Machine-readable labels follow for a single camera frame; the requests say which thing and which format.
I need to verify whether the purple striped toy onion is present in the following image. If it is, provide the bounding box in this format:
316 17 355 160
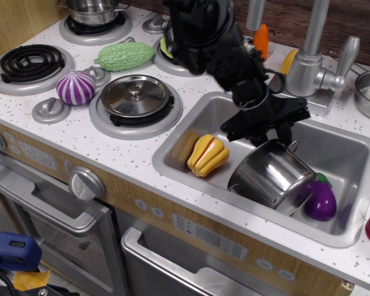
56 70 96 105

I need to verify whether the green toy plate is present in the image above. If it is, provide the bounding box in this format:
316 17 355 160
160 37 174 60

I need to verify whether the purple toy eggplant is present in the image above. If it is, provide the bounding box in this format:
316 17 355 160
303 173 337 221

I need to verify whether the orange toy carrot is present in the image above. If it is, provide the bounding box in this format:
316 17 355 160
253 23 269 60

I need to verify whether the dishwasher door with handle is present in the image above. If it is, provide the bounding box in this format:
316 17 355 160
121 227 284 295

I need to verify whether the steel pot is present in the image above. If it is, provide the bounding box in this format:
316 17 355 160
228 139 318 216
57 0 130 27

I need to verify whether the green toy bitter gourd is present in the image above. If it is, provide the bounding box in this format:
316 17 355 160
94 42 155 72

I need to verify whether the yellow toy corn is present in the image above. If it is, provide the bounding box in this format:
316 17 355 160
280 49 298 75

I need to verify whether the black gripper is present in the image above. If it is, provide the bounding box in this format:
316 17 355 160
220 86 310 147

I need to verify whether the silver stove knob back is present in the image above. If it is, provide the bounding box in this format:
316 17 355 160
142 14 170 35

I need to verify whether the silver oven dial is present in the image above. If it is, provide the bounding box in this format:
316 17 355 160
68 166 106 201

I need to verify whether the oven door with handle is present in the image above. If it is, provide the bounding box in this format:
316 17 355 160
0 158 129 295

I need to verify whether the silver stove knob front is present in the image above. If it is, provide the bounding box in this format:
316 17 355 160
31 97 71 125

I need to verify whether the black coil burner left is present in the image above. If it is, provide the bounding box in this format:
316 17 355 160
0 44 66 83

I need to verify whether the yellow toy squash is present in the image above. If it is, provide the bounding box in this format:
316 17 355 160
187 134 229 177

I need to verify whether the silver stove knob middle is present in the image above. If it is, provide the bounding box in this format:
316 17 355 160
83 66 112 89

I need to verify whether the blue clamp tool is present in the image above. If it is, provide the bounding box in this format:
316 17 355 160
0 232 42 271

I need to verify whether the silver stove knob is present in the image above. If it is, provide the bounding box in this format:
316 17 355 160
31 97 71 125
83 66 112 89
142 14 170 35

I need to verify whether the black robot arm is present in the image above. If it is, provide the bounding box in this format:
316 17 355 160
163 1 310 146

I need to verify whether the steel pot lid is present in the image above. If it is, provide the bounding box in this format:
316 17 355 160
101 75 171 118

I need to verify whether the silver toy faucet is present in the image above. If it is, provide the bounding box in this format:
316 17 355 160
245 0 361 117

